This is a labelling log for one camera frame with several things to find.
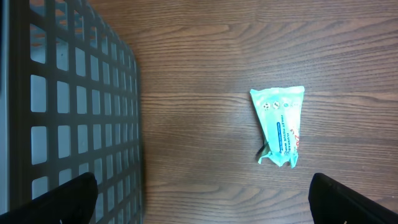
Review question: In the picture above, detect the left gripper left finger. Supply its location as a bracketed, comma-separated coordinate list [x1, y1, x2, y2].
[1, 172, 98, 224]

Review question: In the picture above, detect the grey plastic shopping basket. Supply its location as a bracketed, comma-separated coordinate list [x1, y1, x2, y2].
[1, 0, 144, 223]

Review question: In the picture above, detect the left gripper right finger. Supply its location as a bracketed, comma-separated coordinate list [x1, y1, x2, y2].
[308, 173, 397, 224]

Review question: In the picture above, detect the teal snack packet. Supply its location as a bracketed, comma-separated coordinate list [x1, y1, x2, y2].
[249, 86, 305, 168]

